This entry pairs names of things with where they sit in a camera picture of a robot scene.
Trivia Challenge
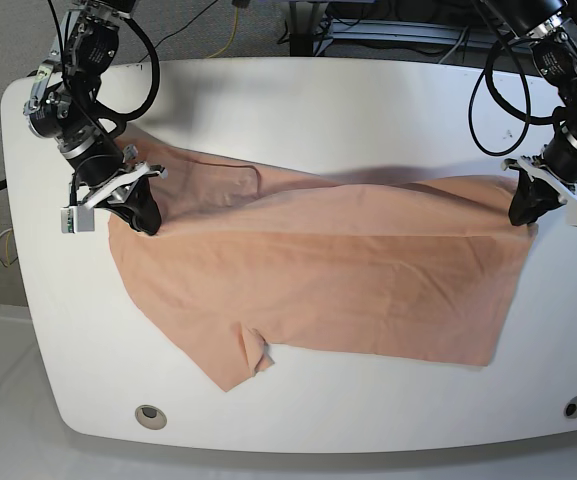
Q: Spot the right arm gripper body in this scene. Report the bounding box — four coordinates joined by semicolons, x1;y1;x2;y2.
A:
67;142;167;210

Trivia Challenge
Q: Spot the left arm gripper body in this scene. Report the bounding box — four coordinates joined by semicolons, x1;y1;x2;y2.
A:
502;142;577;207

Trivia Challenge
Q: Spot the peach pink T-shirt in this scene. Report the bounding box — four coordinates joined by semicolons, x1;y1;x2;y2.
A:
108;135;538;391

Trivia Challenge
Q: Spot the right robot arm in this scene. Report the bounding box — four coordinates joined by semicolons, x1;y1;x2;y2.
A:
24;1;166;236

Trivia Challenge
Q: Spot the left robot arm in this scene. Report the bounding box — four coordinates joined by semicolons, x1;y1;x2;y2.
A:
473;1;577;227

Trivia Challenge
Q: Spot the left round table grommet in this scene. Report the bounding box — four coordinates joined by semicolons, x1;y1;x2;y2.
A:
135;405;167;431

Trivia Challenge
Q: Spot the round table grommet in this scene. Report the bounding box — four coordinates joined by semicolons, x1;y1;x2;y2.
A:
135;405;167;431
563;396;577;419

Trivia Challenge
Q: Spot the right round table grommet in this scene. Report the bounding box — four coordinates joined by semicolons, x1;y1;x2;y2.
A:
563;396;577;419

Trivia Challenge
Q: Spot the aluminium frame rail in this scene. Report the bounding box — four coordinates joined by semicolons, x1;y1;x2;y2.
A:
325;19;529;56

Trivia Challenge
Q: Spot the yellow cable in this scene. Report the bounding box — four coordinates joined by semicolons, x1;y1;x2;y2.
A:
208;0;249;60

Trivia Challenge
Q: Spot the black table leg post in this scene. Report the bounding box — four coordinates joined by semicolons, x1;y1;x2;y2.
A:
280;1;329;57

